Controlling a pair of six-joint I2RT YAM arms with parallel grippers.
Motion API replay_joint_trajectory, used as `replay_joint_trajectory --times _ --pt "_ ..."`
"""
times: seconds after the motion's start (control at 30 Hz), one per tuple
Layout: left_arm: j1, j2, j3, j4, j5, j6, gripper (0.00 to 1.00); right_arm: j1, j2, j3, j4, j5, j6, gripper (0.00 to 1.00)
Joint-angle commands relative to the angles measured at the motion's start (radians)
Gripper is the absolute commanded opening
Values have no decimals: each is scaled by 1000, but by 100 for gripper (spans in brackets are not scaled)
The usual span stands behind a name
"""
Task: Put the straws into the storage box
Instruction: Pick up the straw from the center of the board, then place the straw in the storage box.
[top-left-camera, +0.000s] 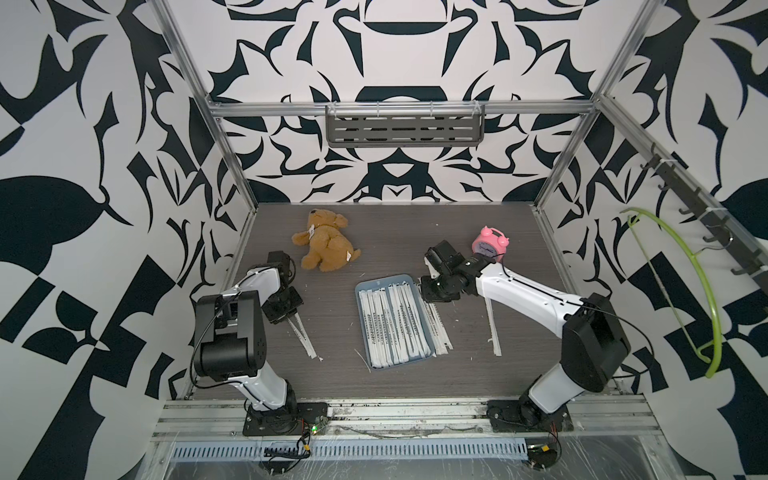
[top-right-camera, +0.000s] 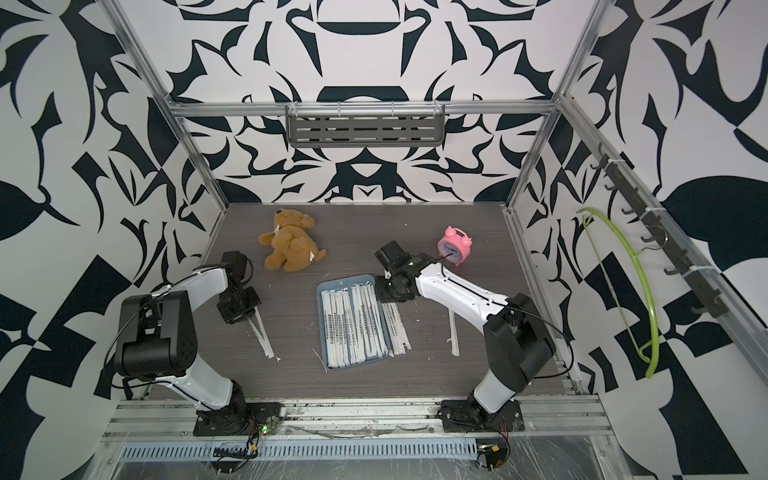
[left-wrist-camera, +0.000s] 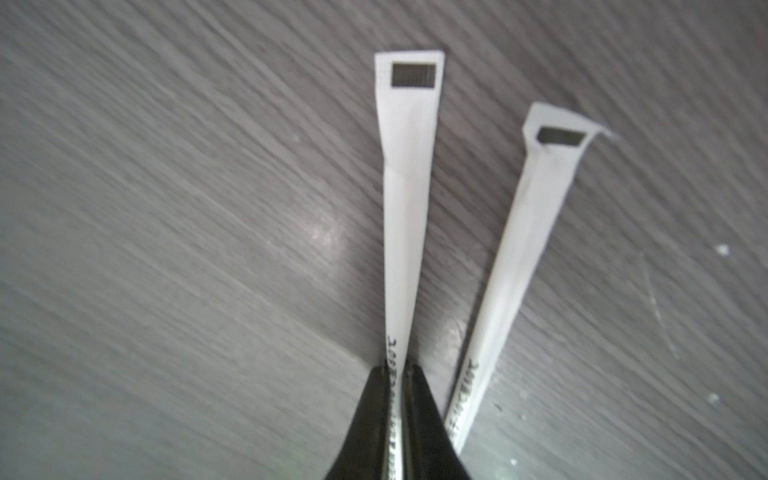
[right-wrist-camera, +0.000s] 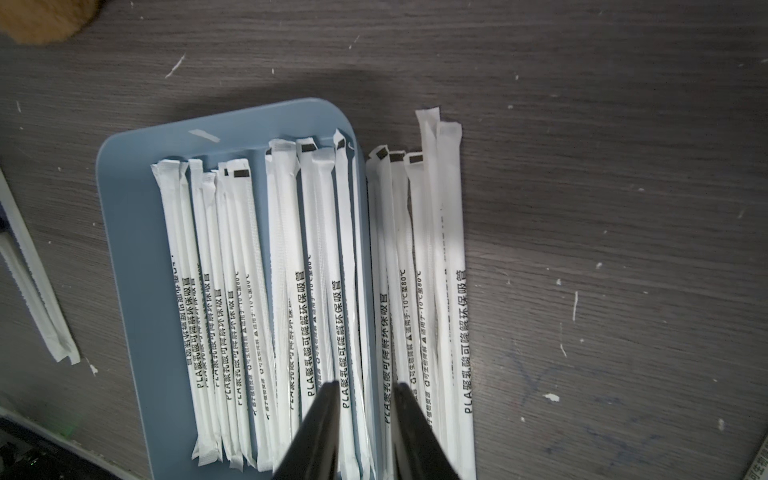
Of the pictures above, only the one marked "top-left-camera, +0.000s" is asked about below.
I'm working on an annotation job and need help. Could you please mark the white paper-wrapped straw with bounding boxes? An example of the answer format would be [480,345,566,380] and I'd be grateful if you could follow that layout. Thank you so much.
[288,313,318,359]
[367,291,387,367]
[485,298,503,357]
[358,291,379,368]

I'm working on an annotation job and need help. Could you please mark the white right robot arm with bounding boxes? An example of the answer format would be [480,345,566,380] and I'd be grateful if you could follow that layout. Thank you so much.
[420,241,631,431]

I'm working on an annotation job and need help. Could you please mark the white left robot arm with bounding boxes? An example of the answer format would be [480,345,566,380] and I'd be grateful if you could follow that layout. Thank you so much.
[188,250,303,436]

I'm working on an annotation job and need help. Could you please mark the blue storage box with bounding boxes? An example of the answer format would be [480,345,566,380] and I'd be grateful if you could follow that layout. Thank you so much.
[355,274,437,371]

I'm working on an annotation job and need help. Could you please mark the pink alarm clock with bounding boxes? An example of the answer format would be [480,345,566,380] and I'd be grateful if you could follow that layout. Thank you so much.
[472,226,510,262]

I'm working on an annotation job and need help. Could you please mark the brown teddy bear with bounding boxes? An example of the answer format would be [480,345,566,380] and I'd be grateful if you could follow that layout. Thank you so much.
[291,209,362,272]

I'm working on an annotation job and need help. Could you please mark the green plastic hanger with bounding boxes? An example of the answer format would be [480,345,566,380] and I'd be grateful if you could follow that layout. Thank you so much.
[618,207,724,379]

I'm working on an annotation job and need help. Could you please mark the grey metal wall shelf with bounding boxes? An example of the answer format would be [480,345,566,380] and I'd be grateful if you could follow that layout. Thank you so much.
[324,101,485,148]

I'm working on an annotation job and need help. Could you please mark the white cable duct strip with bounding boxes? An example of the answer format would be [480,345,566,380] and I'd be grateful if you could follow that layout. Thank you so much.
[171,437,528,462]

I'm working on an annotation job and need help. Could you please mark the grey wall hook rack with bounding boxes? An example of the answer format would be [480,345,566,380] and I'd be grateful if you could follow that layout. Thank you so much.
[642,142,767,292]

